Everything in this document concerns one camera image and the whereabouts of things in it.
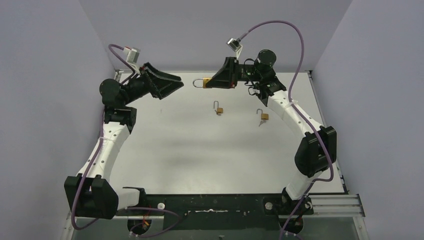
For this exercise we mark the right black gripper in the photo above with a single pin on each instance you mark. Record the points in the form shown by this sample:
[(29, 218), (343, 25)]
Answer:
[(227, 77)]

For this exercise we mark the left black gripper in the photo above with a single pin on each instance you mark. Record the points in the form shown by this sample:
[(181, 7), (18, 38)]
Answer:
[(150, 80)]

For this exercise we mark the brass padlock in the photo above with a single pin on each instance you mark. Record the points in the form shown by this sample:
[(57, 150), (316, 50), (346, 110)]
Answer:
[(217, 108), (263, 116), (201, 82)]

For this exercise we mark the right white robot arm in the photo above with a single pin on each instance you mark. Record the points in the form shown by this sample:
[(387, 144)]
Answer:
[(317, 150)]

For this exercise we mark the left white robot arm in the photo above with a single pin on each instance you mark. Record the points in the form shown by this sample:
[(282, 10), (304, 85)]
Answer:
[(89, 192)]

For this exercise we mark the right padlock keys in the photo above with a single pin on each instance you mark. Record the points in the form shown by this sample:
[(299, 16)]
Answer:
[(261, 123)]

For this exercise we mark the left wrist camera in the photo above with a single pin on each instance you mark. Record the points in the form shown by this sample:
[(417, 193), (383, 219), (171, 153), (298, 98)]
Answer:
[(132, 55)]

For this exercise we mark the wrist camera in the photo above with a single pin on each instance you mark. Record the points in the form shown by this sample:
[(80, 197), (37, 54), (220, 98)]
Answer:
[(132, 55), (236, 46)]

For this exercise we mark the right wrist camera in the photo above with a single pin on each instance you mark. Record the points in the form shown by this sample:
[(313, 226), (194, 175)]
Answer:
[(236, 46)]

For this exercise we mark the aluminium rail frame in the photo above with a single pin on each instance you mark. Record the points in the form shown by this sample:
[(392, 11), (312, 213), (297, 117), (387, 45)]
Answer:
[(326, 206)]

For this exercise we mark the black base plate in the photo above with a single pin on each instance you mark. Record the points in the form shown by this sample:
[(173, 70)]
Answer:
[(201, 212)]

